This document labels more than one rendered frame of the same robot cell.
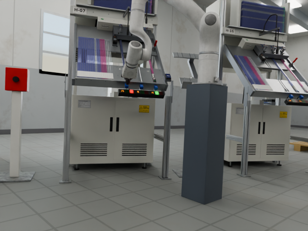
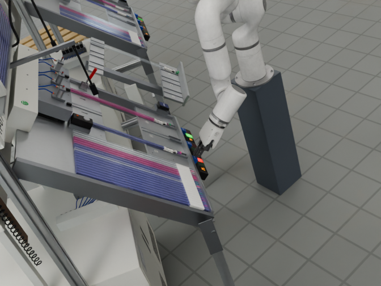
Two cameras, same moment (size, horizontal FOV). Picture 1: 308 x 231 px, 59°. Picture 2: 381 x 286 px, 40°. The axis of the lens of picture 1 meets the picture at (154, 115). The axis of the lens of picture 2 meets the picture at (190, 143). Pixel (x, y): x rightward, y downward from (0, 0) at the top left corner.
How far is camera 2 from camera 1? 2.84 m
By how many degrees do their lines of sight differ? 77
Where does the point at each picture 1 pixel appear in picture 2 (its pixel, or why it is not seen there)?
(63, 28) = not seen: outside the picture
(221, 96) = not seen: hidden behind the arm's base
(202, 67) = (259, 61)
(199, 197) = (296, 176)
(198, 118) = (277, 114)
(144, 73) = (155, 128)
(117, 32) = (64, 105)
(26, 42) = not seen: outside the picture
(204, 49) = (255, 40)
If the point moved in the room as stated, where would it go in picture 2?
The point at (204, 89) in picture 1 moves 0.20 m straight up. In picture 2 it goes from (276, 80) to (268, 45)
